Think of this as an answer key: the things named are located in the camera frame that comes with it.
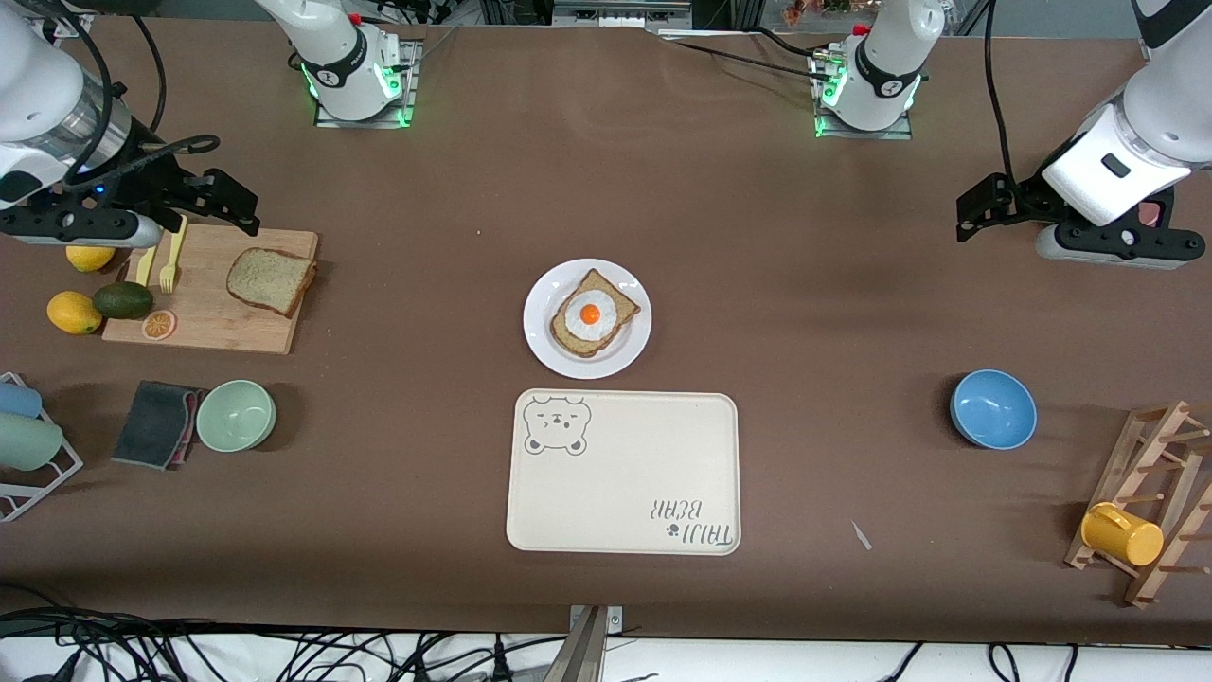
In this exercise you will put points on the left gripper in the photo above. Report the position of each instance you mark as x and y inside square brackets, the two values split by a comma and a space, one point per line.
[1024, 200]

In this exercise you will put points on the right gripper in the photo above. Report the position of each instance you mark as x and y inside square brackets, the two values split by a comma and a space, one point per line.
[151, 180]

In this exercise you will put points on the plain brown bread slice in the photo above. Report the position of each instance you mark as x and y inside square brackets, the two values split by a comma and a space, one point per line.
[270, 281]

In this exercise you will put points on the white round plate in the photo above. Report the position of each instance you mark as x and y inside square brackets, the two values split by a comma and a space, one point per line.
[544, 346]

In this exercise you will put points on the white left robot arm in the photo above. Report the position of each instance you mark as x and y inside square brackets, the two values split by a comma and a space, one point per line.
[900, 28]

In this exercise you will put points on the yellow plastic fork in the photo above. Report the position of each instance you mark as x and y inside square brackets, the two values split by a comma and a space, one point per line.
[171, 260]

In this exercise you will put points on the yellow plastic knife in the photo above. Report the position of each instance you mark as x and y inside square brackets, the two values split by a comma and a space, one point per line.
[145, 268]

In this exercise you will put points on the wooden cutting board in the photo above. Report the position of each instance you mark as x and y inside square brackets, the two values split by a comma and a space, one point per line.
[227, 327]

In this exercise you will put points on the orange slice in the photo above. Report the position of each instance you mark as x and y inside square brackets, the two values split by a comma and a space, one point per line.
[159, 326]

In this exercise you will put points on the dark green avocado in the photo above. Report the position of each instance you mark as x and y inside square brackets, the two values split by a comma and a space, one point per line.
[123, 300]

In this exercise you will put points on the yellow lemon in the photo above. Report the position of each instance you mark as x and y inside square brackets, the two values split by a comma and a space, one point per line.
[74, 313]
[90, 258]

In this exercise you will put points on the pink bowl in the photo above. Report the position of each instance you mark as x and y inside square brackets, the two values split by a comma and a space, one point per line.
[1150, 213]

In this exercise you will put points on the blue bowl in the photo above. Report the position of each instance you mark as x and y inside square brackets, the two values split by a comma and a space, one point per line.
[994, 409]

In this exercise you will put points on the pale green bowl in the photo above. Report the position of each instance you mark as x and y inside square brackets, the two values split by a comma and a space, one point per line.
[237, 415]

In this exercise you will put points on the grey pink folded cloth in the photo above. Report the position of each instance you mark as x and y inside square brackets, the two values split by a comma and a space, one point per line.
[151, 423]

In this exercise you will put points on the light blue cup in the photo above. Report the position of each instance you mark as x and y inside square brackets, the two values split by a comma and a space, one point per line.
[17, 400]

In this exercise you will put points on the wooden mug rack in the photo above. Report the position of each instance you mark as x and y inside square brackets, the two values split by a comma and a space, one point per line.
[1150, 445]

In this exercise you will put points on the pale green cup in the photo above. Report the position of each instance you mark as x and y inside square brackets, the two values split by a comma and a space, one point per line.
[26, 441]

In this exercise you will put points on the yellow mug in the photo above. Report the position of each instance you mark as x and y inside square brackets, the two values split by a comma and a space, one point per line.
[1122, 535]

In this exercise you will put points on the small white paper scrap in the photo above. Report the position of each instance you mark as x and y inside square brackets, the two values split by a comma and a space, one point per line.
[861, 535]

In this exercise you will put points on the bread slice under egg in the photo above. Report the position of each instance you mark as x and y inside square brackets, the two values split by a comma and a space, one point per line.
[595, 281]

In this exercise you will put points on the fried egg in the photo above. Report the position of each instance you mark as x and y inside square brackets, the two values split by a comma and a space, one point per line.
[590, 314]

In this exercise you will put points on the cream bear print tray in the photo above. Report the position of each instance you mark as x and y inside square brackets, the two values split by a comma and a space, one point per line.
[625, 474]

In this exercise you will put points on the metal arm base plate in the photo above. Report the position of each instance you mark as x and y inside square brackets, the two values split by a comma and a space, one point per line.
[866, 134]
[409, 95]

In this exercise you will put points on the aluminium frame profile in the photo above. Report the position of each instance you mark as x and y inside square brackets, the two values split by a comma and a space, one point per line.
[620, 14]

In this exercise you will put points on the metal table clamp bracket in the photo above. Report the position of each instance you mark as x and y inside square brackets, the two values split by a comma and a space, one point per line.
[587, 654]

